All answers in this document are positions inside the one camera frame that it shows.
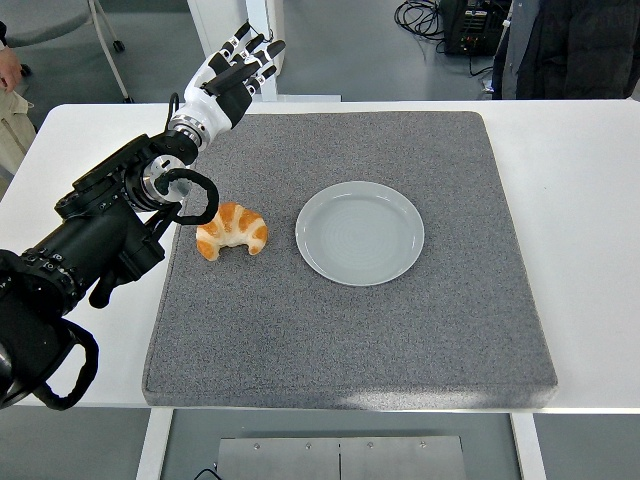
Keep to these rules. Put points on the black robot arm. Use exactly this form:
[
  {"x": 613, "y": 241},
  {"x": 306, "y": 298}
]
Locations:
[{"x": 100, "y": 235}]

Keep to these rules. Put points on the golden brown croissant bread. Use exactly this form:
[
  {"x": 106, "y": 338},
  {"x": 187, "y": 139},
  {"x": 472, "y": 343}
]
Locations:
[{"x": 235, "y": 225}]

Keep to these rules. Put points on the grey speckled mat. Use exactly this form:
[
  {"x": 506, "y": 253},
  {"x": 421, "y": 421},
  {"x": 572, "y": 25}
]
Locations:
[{"x": 350, "y": 340}]

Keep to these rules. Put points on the grey chair with casters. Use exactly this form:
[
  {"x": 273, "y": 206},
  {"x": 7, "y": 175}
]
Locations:
[{"x": 40, "y": 20}]

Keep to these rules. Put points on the person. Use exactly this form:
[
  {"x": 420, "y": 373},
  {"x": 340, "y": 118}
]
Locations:
[
  {"x": 12, "y": 130},
  {"x": 575, "y": 50}
]

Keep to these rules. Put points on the grey metal plate with screws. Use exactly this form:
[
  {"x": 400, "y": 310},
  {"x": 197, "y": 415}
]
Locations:
[{"x": 300, "y": 460}]

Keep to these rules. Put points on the white table leg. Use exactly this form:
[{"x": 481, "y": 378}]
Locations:
[
  {"x": 152, "y": 445},
  {"x": 530, "y": 445}
]

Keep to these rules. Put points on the round grey plate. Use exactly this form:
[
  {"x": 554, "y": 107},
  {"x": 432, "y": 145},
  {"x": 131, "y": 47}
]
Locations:
[{"x": 360, "y": 235}]

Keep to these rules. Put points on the white cabinet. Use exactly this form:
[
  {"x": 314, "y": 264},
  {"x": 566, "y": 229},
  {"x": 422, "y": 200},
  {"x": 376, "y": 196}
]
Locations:
[{"x": 215, "y": 30}]

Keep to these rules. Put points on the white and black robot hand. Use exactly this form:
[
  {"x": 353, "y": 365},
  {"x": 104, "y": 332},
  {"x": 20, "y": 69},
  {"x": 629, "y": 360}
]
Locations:
[{"x": 212, "y": 102}]

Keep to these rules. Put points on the black equipment box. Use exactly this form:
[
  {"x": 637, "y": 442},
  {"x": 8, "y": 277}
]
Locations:
[{"x": 470, "y": 30}]

